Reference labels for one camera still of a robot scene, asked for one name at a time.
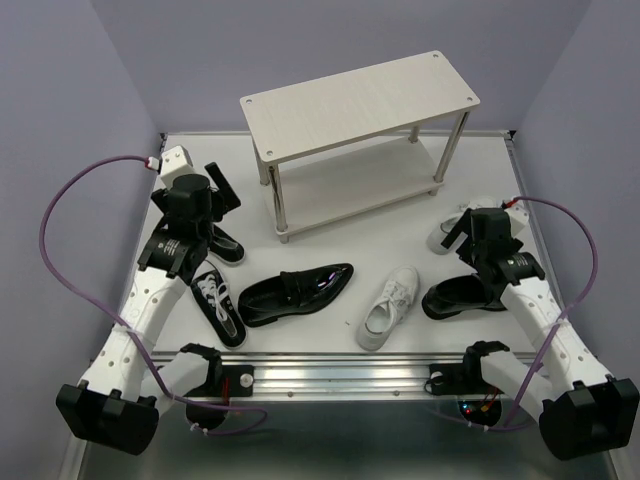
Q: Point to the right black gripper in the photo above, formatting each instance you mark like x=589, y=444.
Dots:
x=464, y=224

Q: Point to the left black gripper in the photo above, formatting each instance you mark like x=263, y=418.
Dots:
x=224, y=199

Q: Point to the black loafer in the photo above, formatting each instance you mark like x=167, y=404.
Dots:
x=293, y=293
x=457, y=295

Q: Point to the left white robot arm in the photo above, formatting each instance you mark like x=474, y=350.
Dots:
x=120, y=398

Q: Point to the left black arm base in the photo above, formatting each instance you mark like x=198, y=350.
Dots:
x=234, y=381

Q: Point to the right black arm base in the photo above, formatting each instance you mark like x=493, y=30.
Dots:
x=477, y=401

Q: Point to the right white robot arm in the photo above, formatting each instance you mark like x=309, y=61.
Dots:
x=580, y=407

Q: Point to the white two-tier shoe shelf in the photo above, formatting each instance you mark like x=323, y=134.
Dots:
x=345, y=144

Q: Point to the black canvas sneaker far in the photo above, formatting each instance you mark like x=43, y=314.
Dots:
x=225, y=248

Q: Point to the black canvas sneaker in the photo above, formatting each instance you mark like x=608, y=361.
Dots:
x=225, y=248
x=211, y=293

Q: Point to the black canvas sneaker near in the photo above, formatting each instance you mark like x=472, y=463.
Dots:
x=211, y=293

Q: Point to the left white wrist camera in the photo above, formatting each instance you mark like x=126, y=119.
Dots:
x=176, y=162

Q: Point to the aluminium mounting rail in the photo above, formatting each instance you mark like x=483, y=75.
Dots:
x=337, y=377

